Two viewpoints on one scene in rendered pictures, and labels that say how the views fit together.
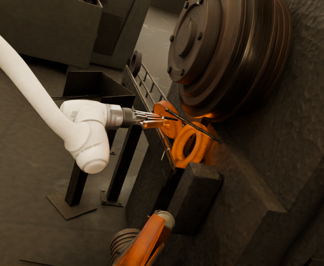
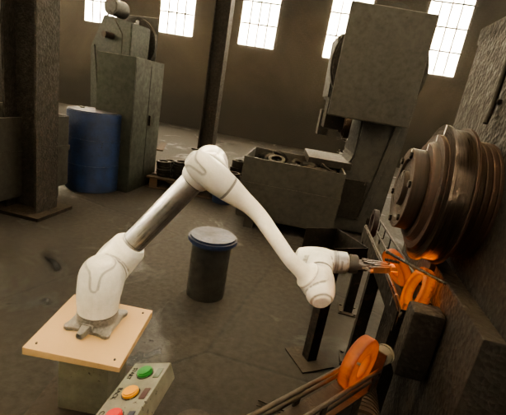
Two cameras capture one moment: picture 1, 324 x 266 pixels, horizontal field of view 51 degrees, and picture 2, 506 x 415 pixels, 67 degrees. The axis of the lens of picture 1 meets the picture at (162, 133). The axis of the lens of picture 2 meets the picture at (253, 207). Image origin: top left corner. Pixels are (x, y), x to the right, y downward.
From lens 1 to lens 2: 0.37 m
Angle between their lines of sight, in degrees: 30
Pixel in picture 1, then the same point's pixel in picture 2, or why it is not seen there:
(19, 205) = (260, 352)
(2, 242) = (245, 382)
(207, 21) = (415, 171)
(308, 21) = not seen: outside the picture
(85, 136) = (313, 273)
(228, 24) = (434, 172)
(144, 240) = (354, 352)
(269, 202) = (486, 334)
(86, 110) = (316, 254)
